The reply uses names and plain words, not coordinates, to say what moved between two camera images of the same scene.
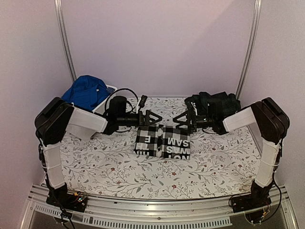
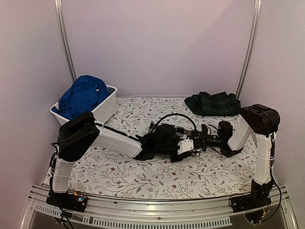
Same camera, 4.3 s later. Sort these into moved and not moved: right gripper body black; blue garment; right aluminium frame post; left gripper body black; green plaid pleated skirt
Moved: right gripper body black; left gripper body black
Not moved: blue garment; green plaid pleated skirt; right aluminium frame post
